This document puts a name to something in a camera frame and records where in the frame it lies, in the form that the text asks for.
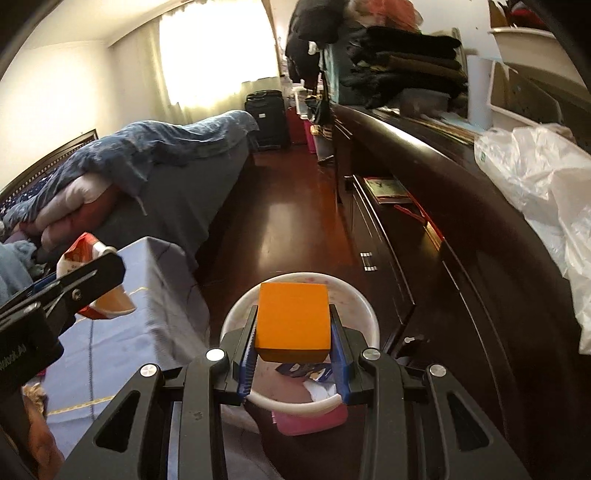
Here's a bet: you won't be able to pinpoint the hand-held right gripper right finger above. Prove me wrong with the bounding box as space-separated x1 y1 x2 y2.
329 305 532 480

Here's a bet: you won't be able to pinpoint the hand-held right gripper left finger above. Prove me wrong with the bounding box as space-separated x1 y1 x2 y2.
60 305 259 480

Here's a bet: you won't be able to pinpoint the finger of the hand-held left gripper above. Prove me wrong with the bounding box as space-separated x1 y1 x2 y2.
0 250 127 333

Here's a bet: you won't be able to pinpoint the orange white snack packet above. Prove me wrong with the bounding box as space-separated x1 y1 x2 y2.
56 232 137 320

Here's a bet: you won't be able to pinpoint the white floral bin pink base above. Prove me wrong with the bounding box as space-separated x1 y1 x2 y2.
219 272 382 437

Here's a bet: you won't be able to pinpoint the orange box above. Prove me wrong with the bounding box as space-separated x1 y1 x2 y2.
255 282 332 364

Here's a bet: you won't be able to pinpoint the white tissue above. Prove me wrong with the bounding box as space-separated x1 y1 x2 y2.
302 381 340 403

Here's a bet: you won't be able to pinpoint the blue snack wrapper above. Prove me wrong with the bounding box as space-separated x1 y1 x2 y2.
276 362 334 384

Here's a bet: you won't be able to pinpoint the light blue cloth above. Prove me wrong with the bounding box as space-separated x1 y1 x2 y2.
0 240 38 305

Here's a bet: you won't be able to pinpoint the pink white quilt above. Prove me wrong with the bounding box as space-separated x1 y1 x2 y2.
34 178 121 250

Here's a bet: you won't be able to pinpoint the grey bed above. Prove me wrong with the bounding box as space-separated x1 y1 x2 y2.
0 134 259 278

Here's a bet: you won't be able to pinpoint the dark wooden headboard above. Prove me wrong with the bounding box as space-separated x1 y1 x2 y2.
0 129 100 208

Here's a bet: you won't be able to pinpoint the blue patterned blanket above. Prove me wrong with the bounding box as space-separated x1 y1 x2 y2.
0 110 260 232

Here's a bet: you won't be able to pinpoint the dark wooden dresser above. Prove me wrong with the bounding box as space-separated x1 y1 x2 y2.
318 104 591 480

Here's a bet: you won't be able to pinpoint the red paper strip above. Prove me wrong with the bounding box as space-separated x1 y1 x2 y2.
394 196 446 243

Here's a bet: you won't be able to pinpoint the green book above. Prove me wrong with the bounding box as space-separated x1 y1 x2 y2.
363 178 411 205

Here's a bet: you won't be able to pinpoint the pink storage box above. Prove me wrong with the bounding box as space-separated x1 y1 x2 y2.
302 117 324 155

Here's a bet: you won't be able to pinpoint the black suitcase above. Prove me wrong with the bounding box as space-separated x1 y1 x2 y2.
244 90 291 152

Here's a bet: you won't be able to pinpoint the red storage box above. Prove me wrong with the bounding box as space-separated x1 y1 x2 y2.
286 108 308 145

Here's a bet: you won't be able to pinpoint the white curtain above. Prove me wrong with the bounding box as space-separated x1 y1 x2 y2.
108 0 282 125

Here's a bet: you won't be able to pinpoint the white plastic bag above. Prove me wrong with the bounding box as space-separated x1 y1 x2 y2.
475 124 591 356

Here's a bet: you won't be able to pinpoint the white paper roll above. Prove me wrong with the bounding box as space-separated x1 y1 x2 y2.
466 54 495 130

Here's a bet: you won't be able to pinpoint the stack of dark folded clothes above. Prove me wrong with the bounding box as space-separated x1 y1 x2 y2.
342 25 469 109

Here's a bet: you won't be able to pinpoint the black hanging jacket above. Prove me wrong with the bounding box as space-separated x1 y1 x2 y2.
285 0 356 93

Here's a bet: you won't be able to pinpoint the white shelf boards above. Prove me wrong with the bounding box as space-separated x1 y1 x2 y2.
487 25 578 134

